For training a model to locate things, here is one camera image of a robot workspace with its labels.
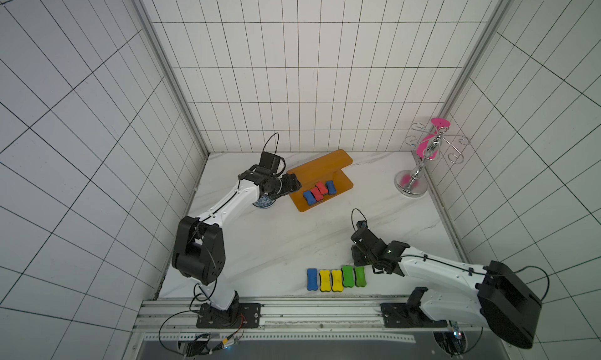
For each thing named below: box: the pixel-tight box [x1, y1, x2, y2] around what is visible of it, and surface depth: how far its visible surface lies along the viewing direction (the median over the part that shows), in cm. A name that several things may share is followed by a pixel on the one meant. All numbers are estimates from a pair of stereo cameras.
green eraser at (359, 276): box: [353, 265, 368, 288], surface depth 81 cm
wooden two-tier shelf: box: [286, 149, 354, 213], surface depth 102 cm
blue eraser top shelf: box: [306, 268, 319, 291], surface depth 81 cm
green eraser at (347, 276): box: [341, 265, 355, 288], surface depth 81 cm
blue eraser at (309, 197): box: [302, 190, 317, 206], surface depth 102 cm
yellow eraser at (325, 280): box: [319, 270, 332, 292], surface depth 81 cm
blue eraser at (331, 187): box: [325, 180, 337, 195], surface depth 106 cm
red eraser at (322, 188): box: [315, 181, 328, 195], surface depth 105 cm
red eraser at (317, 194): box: [310, 187, 324, 202], surface depth 102 cm
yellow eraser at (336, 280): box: [331, 269, 344, 292], surface depth 80 cm
